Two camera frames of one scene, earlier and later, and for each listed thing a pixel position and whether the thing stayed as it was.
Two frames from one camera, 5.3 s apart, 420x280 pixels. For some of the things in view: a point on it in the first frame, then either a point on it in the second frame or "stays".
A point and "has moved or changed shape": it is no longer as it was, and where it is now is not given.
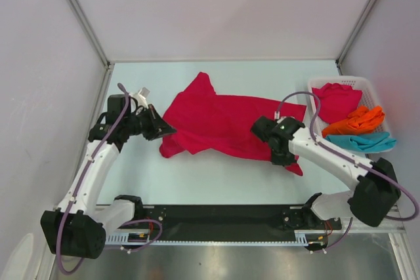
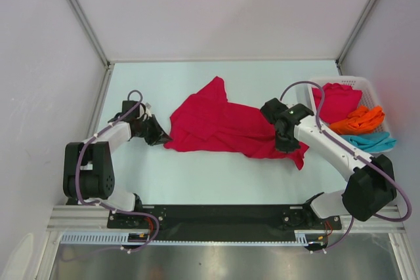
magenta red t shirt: x=336 y=101 stays
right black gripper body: x=281 y=157 -> x=285 y=142
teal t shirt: x=368 y=142 stays
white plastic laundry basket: x=368 y=98 stays
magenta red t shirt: x=197 y=119 has moved or changed shape
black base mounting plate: x=235 y=222 stays
